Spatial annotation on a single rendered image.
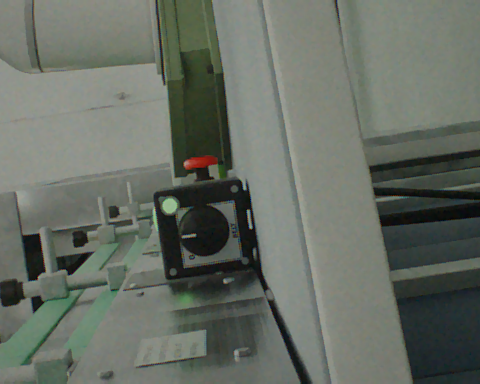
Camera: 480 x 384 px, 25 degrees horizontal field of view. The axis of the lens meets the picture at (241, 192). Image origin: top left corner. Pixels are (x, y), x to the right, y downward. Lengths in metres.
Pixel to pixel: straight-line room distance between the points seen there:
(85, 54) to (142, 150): 3.93
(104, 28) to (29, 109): 4.00
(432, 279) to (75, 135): 4.56
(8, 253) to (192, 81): 1.41
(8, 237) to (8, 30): 1.26
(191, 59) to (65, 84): 4.12
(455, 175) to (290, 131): 2.14
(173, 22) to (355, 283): 0.82
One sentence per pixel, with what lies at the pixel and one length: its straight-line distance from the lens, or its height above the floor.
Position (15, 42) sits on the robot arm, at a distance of 1.36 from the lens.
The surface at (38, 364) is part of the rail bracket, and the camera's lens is 0.63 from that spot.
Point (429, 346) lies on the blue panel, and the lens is 0.63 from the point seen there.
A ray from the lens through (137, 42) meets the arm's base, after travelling 1.35.
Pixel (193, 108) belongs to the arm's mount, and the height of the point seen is 0.79.
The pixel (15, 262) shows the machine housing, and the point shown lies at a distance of 2.58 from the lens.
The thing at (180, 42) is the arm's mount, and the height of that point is 0.79.
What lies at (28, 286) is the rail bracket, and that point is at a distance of 1.10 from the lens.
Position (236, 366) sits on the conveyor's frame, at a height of 0.78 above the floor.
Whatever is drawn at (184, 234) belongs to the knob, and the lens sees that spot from 0.90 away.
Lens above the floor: 0.78
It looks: 2 degrees down
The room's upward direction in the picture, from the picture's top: 99 degrees counter-clockwise
